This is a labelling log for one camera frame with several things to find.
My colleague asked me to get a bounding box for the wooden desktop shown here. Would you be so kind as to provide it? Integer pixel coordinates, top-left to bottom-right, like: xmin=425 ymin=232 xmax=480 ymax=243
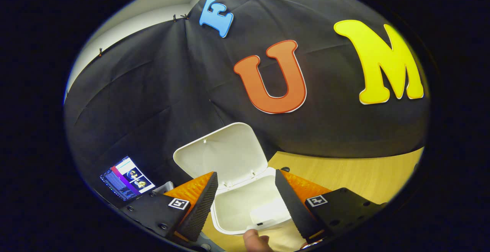
xmin=201 ymin=147 xmax=425 ymax=252

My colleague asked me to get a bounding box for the white device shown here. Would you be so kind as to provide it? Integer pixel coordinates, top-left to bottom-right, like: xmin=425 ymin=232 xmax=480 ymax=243
xmin=153 ymin=181 xmax=175 ymax=195

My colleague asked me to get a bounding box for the white desktop garbage bin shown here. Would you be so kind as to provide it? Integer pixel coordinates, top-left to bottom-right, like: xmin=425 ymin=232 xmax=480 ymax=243
xmin=173 ymin=122 xmax=295 ymax=236

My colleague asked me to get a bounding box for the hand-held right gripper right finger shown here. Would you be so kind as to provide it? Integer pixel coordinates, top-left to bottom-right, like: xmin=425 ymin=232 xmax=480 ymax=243
xmin=275 ymin=169 xmax=387 ymax=245

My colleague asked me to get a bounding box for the black backdrop cloth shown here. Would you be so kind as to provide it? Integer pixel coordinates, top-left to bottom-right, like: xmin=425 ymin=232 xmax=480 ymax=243
xmin=63 ymin=0 xmax=430 ymax=206

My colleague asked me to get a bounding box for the computer monitor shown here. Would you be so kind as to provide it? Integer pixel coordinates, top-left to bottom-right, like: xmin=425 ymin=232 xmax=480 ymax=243
xmin=100 ymin=156 xmax=155 ymax=201

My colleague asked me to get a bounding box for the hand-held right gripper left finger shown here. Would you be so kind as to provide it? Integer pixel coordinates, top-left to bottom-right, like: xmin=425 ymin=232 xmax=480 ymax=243
xmin=121 ymin=172 xmax=219 ymax=243

